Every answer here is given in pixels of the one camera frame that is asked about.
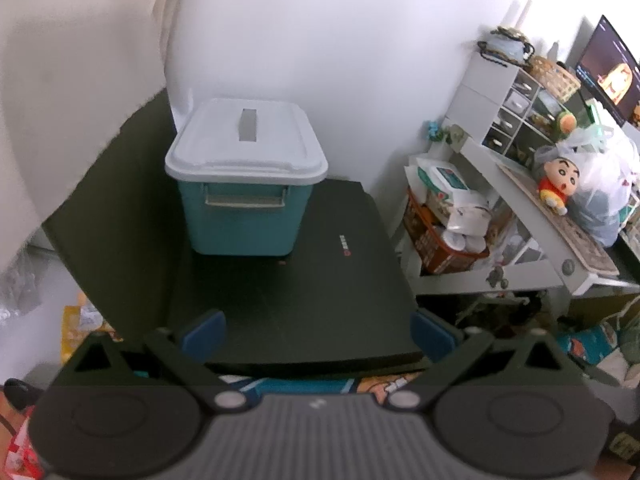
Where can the crumpled clear plastic bag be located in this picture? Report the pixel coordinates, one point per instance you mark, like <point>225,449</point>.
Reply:
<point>17,285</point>

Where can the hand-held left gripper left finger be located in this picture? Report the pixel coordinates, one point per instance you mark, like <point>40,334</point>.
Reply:
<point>205,332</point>

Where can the wet wipes pack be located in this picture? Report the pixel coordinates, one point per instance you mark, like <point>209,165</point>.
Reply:
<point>445,177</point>

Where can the white bin lid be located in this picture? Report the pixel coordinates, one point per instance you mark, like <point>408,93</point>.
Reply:
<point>280,145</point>

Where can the small hamburger plush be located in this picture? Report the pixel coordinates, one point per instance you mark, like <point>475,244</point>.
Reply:
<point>566,122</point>

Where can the red printed bag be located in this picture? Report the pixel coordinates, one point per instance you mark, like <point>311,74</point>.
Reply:
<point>15,445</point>

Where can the wicker basket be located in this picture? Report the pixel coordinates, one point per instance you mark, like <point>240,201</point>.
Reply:
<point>552,77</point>

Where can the cartoon boy plush red shirt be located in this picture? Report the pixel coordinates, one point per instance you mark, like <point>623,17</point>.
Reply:
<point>557,180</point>

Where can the white tissue pack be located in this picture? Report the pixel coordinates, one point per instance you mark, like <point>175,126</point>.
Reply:
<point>467,217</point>

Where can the black object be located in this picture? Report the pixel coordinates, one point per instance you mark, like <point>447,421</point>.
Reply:
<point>22,394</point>

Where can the blue flower ornament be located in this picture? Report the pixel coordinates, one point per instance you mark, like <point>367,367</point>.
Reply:
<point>437,131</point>

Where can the dark green panel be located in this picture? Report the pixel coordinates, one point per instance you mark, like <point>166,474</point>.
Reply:
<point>125,210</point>

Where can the pile of face masks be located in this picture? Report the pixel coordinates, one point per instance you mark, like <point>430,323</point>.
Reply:
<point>505,47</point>

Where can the white side table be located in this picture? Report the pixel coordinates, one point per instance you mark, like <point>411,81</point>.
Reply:
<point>525,280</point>

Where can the white drawer organizer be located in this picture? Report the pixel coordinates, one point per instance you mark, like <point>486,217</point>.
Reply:
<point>475,95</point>

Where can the white round container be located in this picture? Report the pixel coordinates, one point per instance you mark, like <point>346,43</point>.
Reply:
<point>476,244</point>
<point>456,241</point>

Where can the teal plastic storage bin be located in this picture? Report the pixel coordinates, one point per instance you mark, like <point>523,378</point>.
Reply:
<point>240,230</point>

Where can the patterned table mat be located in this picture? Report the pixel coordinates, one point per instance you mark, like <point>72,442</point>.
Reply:
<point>590,250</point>

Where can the yellow packet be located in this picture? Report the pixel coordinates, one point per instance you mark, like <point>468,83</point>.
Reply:
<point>72,330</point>

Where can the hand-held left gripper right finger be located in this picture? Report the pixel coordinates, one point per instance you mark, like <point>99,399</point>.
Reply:
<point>430,332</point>

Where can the orange plastic basket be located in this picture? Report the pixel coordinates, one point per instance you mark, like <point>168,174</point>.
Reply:
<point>430,252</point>

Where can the beige curtain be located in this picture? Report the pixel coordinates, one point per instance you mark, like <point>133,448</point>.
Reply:
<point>75,85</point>

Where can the printed cartoon blanket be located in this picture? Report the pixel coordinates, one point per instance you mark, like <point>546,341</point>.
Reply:
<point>300,387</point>

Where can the monitor screen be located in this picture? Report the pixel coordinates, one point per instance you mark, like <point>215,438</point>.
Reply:
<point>610,75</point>

